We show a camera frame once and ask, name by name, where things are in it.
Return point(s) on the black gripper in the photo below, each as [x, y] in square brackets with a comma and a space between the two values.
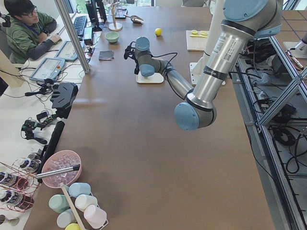
[136, 65]

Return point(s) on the yellow lemon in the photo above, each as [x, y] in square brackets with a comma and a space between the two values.
[158, 31]

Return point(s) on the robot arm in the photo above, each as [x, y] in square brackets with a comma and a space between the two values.
[243, 20]

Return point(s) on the beige rabbit tray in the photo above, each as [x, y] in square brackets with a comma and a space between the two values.
[156, 78]

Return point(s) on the grey folded cloth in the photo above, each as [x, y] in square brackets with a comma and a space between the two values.
[106, 55]

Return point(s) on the pale green bowl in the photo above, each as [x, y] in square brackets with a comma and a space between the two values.
[112, 37]

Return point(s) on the wooden mug tree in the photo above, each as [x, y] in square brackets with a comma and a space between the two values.
[114, 25]

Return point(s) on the shiny metal scoop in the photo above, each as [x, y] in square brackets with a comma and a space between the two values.
[135, 19]

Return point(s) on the black keyboard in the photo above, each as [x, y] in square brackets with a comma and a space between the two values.
[80, 24]

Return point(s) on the upper teach pendant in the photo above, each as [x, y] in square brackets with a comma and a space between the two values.
[67, 52]

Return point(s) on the teach pendant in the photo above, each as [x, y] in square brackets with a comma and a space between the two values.
[49, 68]
[67, 52]

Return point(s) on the yellow plastic knife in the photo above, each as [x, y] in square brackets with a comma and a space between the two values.
[194, 35]

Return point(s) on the wooden cutting board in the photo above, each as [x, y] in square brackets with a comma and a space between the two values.
[197, 44]

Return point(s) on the black angular device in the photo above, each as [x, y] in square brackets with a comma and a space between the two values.
[62, 98]

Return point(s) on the lower teach pendant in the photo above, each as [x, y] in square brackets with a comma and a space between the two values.
[49, 68]

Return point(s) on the seated person green jacket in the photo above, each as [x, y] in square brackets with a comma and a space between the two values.
[29, 34]

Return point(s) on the pink bowl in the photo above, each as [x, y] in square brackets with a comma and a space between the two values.
[62, 160]

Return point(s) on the light blue cup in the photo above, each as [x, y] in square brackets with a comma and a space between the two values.
[77, 189]

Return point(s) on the white cup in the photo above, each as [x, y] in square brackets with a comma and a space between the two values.
[83, 201]

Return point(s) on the mint green cup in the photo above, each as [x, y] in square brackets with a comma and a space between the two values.
[58, 203]

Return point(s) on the pink cup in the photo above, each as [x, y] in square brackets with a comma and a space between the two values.
[95, 216]

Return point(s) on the grey blue cup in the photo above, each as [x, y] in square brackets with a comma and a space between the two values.
[65, 218]

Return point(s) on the bottle rack with bottles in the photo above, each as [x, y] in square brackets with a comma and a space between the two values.
[17, 188]

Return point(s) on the yellow cup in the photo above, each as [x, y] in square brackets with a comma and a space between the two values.
[73, 226]

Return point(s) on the aluminium frame post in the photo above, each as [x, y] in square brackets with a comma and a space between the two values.
[63, 11]

